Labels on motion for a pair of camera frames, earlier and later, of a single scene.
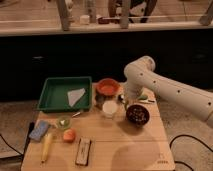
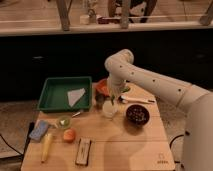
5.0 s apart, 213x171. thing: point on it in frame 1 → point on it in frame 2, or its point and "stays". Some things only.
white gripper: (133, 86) → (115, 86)
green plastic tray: (54, 95) stays
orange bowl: (107, 86) stays
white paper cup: (109, 107) stays
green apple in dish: (64, 122) stays
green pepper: (143, 97) → (112, 99)
